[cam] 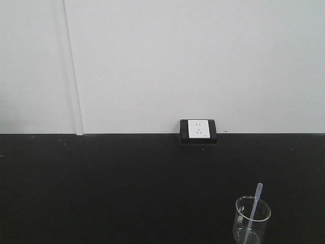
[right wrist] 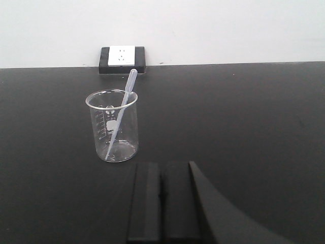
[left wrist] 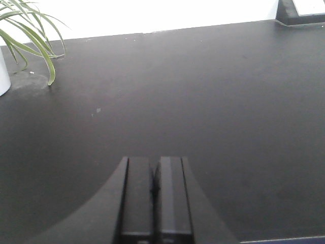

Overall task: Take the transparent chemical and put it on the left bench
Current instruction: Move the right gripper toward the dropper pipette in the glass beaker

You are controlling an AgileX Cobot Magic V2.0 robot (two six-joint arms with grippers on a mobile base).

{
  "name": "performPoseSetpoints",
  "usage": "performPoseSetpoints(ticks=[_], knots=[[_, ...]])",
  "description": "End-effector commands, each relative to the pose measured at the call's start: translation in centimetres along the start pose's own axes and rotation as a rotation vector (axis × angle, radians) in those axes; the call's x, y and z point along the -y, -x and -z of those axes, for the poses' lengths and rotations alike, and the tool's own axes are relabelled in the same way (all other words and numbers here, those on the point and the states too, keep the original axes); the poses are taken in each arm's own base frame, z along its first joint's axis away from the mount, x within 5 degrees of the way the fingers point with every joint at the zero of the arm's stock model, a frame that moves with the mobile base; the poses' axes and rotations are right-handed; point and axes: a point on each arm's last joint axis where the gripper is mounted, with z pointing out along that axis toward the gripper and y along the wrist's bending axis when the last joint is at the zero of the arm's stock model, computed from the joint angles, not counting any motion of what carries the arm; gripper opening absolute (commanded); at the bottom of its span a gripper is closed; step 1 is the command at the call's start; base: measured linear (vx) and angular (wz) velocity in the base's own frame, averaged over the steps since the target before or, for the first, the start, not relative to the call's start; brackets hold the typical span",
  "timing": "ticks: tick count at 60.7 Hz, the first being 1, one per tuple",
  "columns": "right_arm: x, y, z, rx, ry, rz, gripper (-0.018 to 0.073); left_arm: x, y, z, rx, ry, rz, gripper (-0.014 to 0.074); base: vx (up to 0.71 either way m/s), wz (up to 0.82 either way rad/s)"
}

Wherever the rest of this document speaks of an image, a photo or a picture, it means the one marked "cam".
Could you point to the clear plastic pipette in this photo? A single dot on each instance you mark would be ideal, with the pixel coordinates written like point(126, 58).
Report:
point(257, 195)

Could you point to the black socket mounting box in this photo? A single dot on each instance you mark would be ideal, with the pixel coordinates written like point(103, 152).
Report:
point(185, 140)

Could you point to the small clear glass beaker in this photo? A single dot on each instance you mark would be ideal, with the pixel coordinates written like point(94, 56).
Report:
point(243, 210)

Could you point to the white wall power socket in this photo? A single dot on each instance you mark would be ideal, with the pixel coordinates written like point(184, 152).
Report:
point(198, 129)

